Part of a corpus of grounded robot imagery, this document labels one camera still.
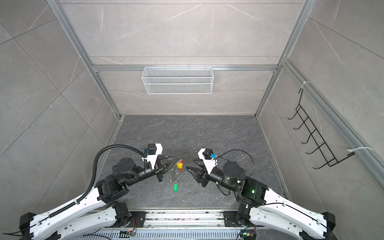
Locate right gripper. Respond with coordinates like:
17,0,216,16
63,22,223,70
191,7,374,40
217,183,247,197
187,157,239,194

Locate metal keyring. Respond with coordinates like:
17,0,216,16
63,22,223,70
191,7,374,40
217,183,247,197
170,167,181,184

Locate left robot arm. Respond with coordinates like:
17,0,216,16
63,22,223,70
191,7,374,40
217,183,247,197
9,144,180,240

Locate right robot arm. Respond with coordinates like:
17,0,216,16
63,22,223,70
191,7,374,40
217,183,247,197
187,149,336,240

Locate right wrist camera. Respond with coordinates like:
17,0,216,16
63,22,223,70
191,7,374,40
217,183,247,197
198,149,218,175

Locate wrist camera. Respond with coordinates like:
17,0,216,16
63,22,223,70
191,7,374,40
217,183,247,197
198,149,218,175
142,143,163,169

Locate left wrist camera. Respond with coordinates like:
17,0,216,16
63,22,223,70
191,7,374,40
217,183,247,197
142,143,163,169

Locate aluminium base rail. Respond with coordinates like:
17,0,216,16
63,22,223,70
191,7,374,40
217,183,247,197
58,208,310,232

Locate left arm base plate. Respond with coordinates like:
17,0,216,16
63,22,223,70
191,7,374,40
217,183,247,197
127,211,147,229

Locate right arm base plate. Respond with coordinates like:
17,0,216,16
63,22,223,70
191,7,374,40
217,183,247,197
223,211,242,227

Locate white wire mesh basket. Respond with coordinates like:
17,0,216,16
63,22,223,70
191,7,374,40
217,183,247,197
142,67,214,95

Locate slotted cable duct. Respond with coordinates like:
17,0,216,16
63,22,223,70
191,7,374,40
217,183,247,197
71,229,240,240

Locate black wire hook rack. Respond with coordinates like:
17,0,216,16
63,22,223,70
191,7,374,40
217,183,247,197
287,89,355,170

